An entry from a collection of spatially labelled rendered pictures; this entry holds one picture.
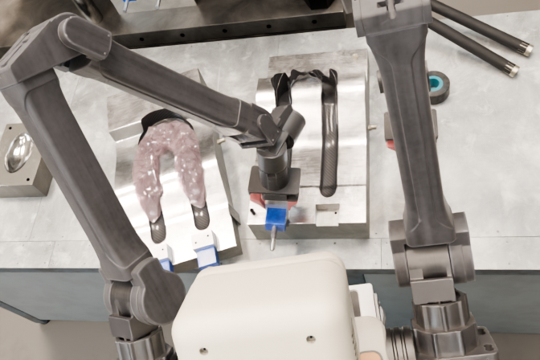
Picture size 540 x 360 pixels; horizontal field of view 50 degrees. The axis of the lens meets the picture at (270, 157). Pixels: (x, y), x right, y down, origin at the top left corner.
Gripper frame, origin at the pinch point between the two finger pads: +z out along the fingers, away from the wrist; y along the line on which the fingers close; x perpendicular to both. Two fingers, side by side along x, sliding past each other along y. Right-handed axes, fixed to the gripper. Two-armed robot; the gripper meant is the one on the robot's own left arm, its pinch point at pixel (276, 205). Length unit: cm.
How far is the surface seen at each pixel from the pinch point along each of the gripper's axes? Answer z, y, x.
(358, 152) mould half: 0.6, -17.0, -15.9
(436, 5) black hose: -8, -36, -59
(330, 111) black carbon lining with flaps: -2.6, -10.2, -25.3
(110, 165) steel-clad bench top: 18, 49, -22
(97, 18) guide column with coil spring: 12, 67, -77
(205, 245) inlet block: 9.1, 15.9, 5.8
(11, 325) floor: 112, 114, -10
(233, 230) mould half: 10.3, 10.5, 0.7
